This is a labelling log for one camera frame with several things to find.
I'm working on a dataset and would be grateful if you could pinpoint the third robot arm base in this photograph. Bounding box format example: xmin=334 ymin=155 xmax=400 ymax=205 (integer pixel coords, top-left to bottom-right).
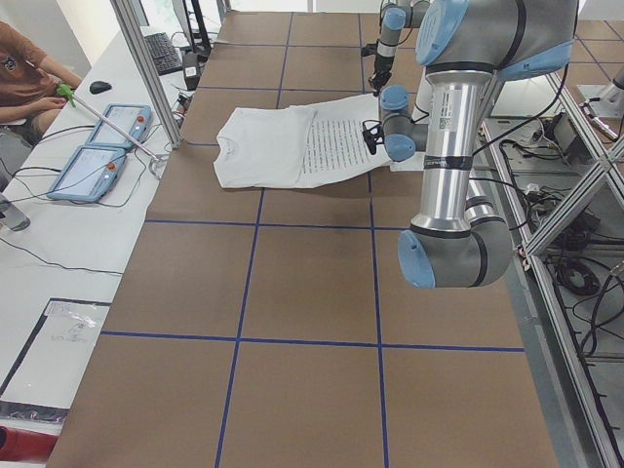
xmin=577 ymin=69 xmax=623 ymax=119

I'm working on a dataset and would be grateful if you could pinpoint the seated person brown shirt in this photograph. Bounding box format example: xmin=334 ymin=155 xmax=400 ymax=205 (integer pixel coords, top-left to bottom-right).
xmin=1 ymin=22 xmax=82 ymax=144

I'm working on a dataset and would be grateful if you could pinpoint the black computer mouse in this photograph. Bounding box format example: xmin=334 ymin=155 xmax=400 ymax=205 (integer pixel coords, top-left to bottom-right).
xmin=89 ymin=80 xmax=112 ymax=95

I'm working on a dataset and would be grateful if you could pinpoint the white printed t-shirt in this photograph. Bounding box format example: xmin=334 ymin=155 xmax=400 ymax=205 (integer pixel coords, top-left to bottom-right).
xmin=214 ymin=95 xmax=391 ymax=189

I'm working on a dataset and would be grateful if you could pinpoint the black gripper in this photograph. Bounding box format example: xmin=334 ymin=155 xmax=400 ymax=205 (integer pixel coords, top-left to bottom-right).
xmin=371 ymin=54 xmax=393 ymax=97

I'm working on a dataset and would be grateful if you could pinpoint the near blue teach pendant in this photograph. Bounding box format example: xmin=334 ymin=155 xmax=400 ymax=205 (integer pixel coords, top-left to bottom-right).
xmin=47 ymin=145 xmax=126 ymax=203

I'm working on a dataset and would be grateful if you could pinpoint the white central pedestal column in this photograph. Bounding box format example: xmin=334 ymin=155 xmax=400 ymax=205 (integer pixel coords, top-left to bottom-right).
xmin=387 ymin=62 xmax=493 ymax=174

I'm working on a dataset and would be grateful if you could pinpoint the black keyboard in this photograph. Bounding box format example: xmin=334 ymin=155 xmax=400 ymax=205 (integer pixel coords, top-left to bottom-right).
xmin=143 ymin=32 xmax=182 ymax=76

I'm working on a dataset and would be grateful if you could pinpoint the blue teach pendant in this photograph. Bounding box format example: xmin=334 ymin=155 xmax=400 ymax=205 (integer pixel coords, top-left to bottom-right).
xmin=86 ymin=103 xmax=153 ymax=149
xmin=47 ymin=145 xmax=126 ymax=203

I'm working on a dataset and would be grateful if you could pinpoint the aluminium frame post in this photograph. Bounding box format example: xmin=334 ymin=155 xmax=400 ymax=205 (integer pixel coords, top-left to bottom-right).
xmin=110 ymin=0 xmax=182 ymax=149

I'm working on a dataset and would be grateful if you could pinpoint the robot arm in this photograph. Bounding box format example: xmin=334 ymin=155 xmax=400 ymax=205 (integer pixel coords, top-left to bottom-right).
xmin=369 ymin=1 xmax=430 ymax=97
xmin=372 ymin=1 xmax=578 ymax=289

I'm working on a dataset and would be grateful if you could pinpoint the far blue teach pendant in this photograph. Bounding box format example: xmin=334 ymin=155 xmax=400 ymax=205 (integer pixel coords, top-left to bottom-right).
xmin=86 ymin=103 xmax=153 ymax=149

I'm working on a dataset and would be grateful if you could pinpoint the black power adapter labelled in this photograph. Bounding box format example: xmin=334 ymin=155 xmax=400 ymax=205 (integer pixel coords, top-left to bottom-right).
xmin=182 ymin=52 xmax=201 ymax=91

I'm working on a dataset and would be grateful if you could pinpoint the metal rod green tip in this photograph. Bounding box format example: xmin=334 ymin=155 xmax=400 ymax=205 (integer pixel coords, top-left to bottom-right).
xmin=57 ymin=83 xmax=164 ymax=163

